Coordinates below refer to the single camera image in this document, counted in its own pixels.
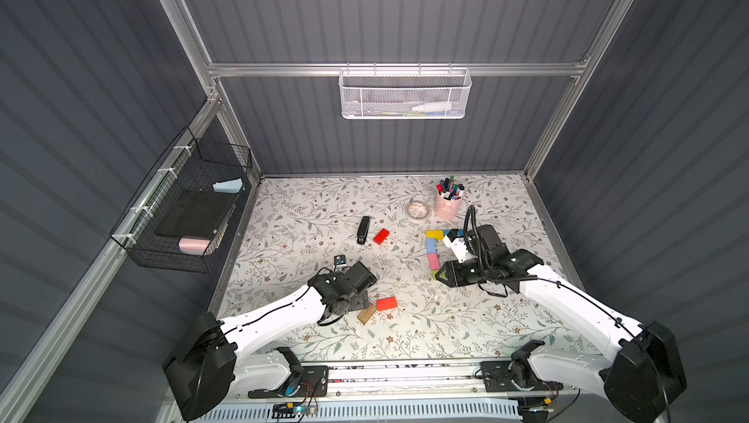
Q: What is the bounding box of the pink block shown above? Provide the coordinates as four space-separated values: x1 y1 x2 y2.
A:
427 252 441 272

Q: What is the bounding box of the white bottle in basket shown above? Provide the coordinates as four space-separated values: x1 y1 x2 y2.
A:
412 101 453 114

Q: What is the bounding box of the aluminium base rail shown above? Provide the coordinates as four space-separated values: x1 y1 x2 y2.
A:
199 359 566 422

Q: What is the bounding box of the red block near stapler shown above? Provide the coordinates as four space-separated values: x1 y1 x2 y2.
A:
373 229 390 245

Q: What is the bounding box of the pink pen cup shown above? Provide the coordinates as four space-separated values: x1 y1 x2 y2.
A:
433 194 461 221

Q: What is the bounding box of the wooden block right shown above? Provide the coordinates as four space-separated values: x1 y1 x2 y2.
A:
357 304 378 325

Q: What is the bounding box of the small glass dish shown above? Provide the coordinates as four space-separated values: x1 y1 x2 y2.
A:
405 200 431 222

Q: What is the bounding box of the black stapler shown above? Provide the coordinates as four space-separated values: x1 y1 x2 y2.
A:
356 215 371 245

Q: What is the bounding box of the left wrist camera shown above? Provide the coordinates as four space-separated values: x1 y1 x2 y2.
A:
334 254 347 271

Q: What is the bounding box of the black wire wall basket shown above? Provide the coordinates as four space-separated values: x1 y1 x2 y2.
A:
110 128 253 274

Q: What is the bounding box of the yellow block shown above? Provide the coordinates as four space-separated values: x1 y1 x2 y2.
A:
426 230 445 241

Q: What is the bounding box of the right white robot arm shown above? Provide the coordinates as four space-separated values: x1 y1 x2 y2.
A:
435 225 688 422

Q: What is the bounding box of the red block lower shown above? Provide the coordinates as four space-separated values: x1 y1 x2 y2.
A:
376 296 398 311

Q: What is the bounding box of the light blue box in basket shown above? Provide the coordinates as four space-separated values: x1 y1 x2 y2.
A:
213 178 244 194

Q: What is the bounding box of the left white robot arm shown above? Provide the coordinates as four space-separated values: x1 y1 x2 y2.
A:
162 262 378 422

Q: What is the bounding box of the pink eraser in basket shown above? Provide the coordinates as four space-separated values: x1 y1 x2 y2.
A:
179 238 211 256

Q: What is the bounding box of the white wire mesh basket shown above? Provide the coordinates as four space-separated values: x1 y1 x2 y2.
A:
339 67 472 120

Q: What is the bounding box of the black notebook in basket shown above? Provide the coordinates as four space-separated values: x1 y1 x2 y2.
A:
154 190 235 239

